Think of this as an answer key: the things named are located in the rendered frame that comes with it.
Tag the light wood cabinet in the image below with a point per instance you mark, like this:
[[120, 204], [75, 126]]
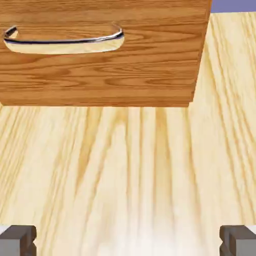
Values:
[[140, 80]]

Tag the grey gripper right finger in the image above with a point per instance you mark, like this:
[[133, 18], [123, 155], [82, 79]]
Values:
[[238, 241]]

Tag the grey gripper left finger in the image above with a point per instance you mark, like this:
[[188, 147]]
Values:
[[18, 240]]

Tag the light wood drawer front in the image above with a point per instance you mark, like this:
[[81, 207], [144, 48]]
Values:
[[120, 76]]

